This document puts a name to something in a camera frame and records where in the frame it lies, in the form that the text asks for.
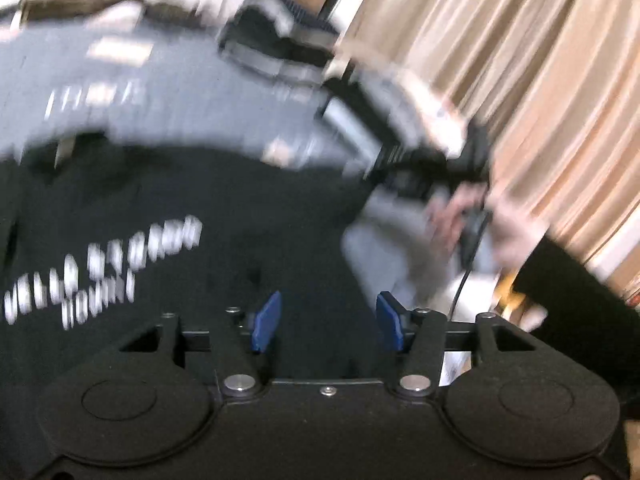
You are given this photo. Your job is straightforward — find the black printed t-shirt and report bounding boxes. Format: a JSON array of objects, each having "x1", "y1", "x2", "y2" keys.
[{"x1": 1, "y1": 132, "x2": 385, "y2": 478}]

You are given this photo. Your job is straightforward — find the black sleeved right forearm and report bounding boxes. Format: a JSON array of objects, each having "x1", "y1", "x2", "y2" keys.
[{"x1": 513, "y1": 236, "x2": 639, "y2": 403}]

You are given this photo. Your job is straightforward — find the stack of folded dark clothes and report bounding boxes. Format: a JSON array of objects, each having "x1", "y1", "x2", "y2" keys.
[{"x1": 218, "y1": 0, "x2": 340, "y2": 87}]

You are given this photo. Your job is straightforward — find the folded khaki clothes pile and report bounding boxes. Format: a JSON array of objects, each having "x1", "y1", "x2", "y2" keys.
[{"x1": 17, "y1": 0, "x2": 217, "y2": 29}]

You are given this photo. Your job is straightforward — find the person's right hand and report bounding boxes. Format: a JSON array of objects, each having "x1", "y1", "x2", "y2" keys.
[{"x1": 425, "y1": 183, "x2": 547, "y2": 271}]

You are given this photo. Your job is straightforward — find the folded fleece blankets stack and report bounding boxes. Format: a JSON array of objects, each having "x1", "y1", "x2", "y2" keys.
[{"x1": 314, "y1": 49, "x2": 471, "y2": 162}]

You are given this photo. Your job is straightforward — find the beige curtain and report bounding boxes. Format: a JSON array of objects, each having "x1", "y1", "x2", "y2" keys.
[{"x1": 343, "y1": 0, "x2": 639, "y2": 289}]

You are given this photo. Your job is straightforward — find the grey quilted bedspread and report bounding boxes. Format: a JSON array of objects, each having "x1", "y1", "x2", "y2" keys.
[{"x1": 1, "y1": 21, "x2": 450, "y2": 310}]

